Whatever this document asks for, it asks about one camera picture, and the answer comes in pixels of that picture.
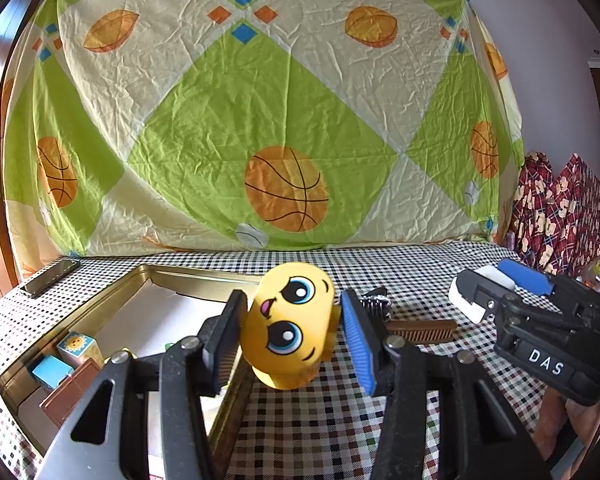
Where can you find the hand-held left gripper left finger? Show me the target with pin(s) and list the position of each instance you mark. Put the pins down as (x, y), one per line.
(220, 355)

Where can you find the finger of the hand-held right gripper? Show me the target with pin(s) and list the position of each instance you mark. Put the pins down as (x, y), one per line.
(480, 290)
(525, 276)

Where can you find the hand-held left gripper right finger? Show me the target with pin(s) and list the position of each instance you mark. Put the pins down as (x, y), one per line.
(361, 345)

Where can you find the white rectangular block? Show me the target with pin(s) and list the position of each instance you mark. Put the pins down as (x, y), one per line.
(472, 310)

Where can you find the yellow face toy block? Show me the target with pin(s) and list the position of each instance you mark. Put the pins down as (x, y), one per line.
(287, 325)

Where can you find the gold rectangular tin box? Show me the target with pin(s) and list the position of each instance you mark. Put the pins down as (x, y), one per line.
(155, 310)

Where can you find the cream printed toy cube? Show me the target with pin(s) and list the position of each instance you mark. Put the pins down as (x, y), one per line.
(77, 347)

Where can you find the small brown box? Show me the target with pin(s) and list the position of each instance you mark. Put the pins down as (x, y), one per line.
(72, 399)

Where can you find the light blue toy block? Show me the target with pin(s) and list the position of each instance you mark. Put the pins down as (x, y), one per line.
(52, 371)

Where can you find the person's right hand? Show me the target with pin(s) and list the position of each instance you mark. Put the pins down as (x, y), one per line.
(572, 425)

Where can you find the black striped hair clip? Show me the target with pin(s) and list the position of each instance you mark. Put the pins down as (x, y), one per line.
(375, 305)

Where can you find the brown ribbed comb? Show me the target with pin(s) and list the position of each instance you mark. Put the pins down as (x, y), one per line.
(420, 332)

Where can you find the red plaid bear cloth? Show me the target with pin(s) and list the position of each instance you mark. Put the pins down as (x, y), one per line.
(555, 210)

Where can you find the yellow smiley toy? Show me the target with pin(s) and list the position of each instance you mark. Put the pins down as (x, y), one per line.
(597, 271)

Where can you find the checked tablecloth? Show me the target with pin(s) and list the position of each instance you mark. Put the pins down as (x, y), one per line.
(305, 435)

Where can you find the black mobile phone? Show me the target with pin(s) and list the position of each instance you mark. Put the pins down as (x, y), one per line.
(50, 277)

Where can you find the basketball print bed sheet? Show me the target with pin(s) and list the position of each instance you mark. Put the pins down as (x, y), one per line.
(230, 110)

